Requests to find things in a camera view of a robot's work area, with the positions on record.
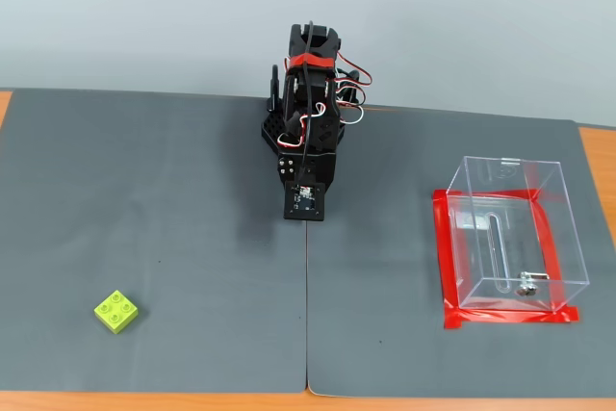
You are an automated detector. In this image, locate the red black servo wire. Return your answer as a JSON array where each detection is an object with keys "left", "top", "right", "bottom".
[{"left": 335, "top": 50, "right": 374, "bottom": 94}]

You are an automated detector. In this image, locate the black table clamp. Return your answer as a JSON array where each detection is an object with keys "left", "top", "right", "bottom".
[{"left": 267, "top": 63, "right": 284, "bottom": 112}]

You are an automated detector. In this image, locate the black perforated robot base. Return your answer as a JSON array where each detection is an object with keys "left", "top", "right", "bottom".
[{"left": 259, "top": 110, "right": 348, "bottom": 162}]

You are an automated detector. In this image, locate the red tape band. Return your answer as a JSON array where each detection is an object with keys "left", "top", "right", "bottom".
[{"left": 285, "top": 52, "right": 336, "bottom": 71}]

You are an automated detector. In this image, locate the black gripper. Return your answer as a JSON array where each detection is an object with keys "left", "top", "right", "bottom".
[{"left": 277, "top": 150, "right": 338, "bottom": 191}]

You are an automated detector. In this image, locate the dark gray foam mat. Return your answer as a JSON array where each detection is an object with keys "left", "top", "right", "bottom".
[
  {"left": 305, "top": 105, "right": 616, "bottom": 400},
  {"left": 0, "top": 88, "right": 309, "bottom": 394}
]

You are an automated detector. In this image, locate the red tape strip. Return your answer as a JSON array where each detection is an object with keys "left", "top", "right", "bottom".
[
  {"left": 528, "top": 196, "right": 568, "bottom": 314},
  {"left": 442, "top": 305, "right": 580, "bottom": 331},
  {"left": 432, "top": 187, "right": 548, "bottom": 203},
  {"left": 431, "top": 188, "right": 464, "bottom": 331}
]

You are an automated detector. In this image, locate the white red servo wire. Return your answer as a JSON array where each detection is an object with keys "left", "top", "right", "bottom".
[{"left": 277, "top": 101, "right": 328, "bottom": 150}]

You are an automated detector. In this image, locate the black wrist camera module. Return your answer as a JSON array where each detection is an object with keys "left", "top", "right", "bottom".
[{"left": 282, "top": 180, "right": 326, "bottom": 222}]

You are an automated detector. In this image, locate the green lego block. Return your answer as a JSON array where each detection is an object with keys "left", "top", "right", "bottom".
[{"left": 93, "top": 289, "right": 140, "bottom": 335}]

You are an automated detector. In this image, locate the transparent acrylic box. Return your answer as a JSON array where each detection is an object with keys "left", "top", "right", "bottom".
[{"left": 445, "top": 155, "right": 591, "bottom": 314}]

